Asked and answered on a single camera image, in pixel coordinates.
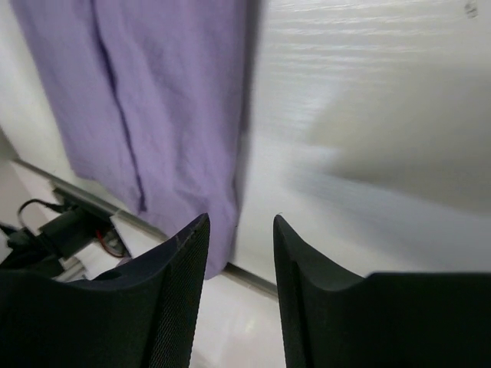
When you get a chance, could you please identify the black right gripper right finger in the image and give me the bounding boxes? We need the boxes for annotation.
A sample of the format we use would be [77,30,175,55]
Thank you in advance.
[273,216,490,367]

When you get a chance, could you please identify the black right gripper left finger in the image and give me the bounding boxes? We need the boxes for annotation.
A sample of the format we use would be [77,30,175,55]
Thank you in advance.
[1,214,210,367]

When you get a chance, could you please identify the purple t shirt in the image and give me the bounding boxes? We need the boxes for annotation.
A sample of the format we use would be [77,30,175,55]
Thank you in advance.
[12,1,255,278]

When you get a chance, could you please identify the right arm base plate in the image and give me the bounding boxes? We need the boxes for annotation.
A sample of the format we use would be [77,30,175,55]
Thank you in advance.
[0,179,131,284]

